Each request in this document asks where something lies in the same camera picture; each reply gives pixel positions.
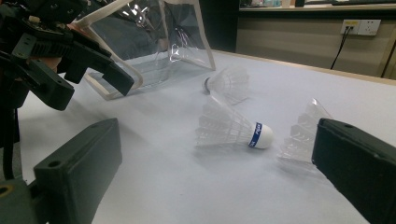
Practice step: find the white shuttlecock dark band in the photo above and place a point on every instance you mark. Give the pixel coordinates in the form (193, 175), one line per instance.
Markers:
(230, 82)

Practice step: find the small white bottle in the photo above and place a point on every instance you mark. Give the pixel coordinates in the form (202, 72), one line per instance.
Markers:
(227, 127)

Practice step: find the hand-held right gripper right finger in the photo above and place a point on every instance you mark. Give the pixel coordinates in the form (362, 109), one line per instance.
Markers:
(358, 168)

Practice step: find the clear plastic bag beige trim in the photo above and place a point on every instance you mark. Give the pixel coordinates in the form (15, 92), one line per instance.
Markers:
(140, 34)

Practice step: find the white wall socket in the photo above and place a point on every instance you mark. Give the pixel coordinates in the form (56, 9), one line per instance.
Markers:
(364, 27)

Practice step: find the white feather shuttlecock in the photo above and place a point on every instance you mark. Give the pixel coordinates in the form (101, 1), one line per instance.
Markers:
(302, 137)

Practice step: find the black curtain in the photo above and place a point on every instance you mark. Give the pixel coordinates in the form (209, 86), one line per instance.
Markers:
(221, 25)

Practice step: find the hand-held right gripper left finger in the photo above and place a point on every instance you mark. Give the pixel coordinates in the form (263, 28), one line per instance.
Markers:
(77, 165)

